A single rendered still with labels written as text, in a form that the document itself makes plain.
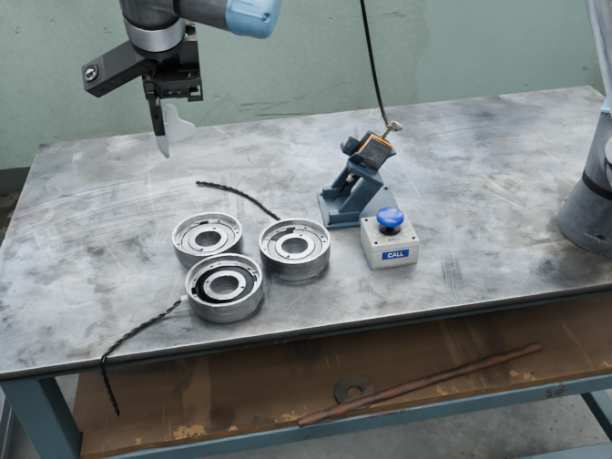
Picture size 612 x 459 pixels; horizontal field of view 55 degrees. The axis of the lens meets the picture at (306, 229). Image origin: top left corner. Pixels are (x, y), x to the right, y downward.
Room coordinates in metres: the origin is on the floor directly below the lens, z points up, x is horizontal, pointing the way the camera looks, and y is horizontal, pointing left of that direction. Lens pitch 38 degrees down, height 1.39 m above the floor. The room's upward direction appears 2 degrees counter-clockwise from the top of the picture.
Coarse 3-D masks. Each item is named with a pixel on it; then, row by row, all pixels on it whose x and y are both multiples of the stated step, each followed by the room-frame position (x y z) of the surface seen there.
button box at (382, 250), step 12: (372, 228) 0.69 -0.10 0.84; (384, 228) 0.69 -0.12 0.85; (396, 228) 0.69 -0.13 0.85; (408, 228) 0.69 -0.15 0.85; (360, 240) 0.72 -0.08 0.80; (372, 240) 0.66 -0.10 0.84; (384, 240) 0.66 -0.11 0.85; (396, 240) 0.66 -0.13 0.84; (408, 240) 0.66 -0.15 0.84; (372, 252) 0.65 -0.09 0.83; (384, 252) 0.65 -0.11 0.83; (396, 252) 0.65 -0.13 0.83; (408, 252) 0.66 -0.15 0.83; (372, 264) 0.65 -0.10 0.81; (384, 264) 0.65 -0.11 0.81; (396, 264) 0.65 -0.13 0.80; (408, 264) 0.66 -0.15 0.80
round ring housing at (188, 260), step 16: (192, 224) 0.74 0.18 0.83; (224, 224) 0.74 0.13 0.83; (240, 224) 0.72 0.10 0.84; (176, 240) 0.70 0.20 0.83; (192, 240) 0.70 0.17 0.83; (208, 240) 0.72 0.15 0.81; (224, 240) 0.70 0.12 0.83; (240, 240) 0.69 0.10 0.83; (176, 256) 0.68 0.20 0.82; (192, 256) 0.65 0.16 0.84; (208, 256) 0.65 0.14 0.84
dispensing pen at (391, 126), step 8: (392, 120) 0.81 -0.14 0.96; (392, 128) 0.80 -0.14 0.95; (400, 128) 0.81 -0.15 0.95; (368, 136) 0.81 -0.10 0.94; (376, 136) 0.81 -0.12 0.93; (384, 136) 0.80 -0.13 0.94; (360, 144) 0.81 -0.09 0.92; (352, 152) 0.81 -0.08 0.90; (352, 176) 0.80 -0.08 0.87; (344, 184) 0.80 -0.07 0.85
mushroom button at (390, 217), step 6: (384, 210) 0.69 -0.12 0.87; (390, 210) 0.69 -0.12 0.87; (396, 210) 0.69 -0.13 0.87; (378, 216) 0.69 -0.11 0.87; (384, 216) 0.68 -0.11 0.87; (390, 216) 0.68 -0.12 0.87; (396, 216) 0.68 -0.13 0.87; (402, 216) 0.68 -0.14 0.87; (384, 222) 0.67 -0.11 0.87; (390, 222) 0.67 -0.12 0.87; (396, 222) 0.67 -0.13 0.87; (402, 222) 0.68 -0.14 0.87; (390, 228) 0.68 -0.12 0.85
